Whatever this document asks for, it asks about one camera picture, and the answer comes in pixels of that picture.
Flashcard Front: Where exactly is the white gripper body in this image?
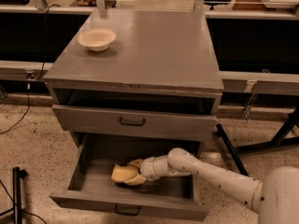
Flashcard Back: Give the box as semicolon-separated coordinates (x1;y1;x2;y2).
140;155;169;181

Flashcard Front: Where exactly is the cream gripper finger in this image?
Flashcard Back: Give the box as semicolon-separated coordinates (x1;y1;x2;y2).
128;159;143;169
122;174;146;186

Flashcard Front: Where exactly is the yellow sponge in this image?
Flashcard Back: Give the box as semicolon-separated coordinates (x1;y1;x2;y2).
111;164;138;183

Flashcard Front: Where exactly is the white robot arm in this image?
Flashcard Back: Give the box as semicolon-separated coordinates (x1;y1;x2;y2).
122;148;299;224

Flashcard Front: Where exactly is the grey open lower drawer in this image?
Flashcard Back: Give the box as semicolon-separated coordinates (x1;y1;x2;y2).
50;133;208;221

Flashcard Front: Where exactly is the grey closed upper drawer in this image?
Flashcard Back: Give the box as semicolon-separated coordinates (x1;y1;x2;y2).
52;105;217;141

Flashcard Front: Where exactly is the grey drawer cabinet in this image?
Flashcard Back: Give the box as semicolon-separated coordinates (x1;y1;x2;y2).
43;8;225;147

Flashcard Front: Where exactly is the black stand left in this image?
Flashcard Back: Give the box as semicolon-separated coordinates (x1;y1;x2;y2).
0;167;26;224

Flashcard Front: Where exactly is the black stand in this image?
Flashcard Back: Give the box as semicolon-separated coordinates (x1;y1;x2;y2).
216;105;299;176
0;167;26;224

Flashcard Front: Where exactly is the white bowl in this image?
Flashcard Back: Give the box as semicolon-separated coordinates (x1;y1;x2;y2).
78;28;116;51

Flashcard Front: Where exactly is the black stand right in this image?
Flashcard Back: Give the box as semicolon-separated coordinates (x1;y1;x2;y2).
216;105;299;176

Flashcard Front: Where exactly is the black lower drawer handle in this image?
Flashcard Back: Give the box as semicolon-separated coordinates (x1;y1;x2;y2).
115;204;141;217

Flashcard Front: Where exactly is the black drawer handle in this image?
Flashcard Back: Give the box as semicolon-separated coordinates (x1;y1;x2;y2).
115;204;141;217
119;117;146;127

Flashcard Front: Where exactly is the black upper drawer handle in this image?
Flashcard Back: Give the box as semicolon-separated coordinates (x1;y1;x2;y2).
119;117;146;127

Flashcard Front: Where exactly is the black cable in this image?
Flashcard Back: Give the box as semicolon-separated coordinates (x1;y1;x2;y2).
0;4;62;135

